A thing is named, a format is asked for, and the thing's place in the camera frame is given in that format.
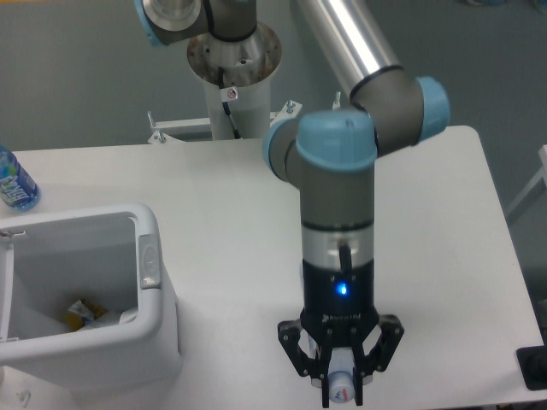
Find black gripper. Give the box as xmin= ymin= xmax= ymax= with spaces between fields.
xmin=277 ymin=261 xmax=404 ymax=407

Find clear crushed plastic bottle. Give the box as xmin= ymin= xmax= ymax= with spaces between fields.
xmin=306 ymin=347 xmax=356 ymax=408

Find white paper trash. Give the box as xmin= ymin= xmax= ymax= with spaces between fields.
xmin=101 ymin=307 xmax=138 ymax=326

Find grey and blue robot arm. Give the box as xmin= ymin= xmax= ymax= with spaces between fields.
xmin=135 ymin=1 xmax=450 ymax=407

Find white plastic trash can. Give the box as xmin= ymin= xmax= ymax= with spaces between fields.
xmin=1 ymin=203 xmax=182 ymax=390

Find black clamp at table edge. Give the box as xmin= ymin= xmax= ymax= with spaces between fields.
xmin=516 ymin=345 xmax=546 ymax=391

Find yellow wrapper in bin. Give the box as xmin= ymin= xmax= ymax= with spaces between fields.
xmin=63 ymin=299 xmax=108 ymax=331

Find blue labelled water bottle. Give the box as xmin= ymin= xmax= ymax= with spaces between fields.
xmin=1 ymin=146 xmax=40 ymax=212

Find white pedestal base frame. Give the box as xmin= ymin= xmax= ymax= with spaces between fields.
xmin=146 ymin=91 xmax=343 ymax=145

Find white frame at right edge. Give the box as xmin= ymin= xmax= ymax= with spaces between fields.
xmin=505 ymin=145 xmax=546 ymax=226

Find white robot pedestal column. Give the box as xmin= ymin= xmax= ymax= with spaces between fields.
xmin=187 ymin=22 xmax=282 ymax=140

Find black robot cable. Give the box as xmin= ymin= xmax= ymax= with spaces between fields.
xmin=217 ymin=66 xmax=242 ymax=140

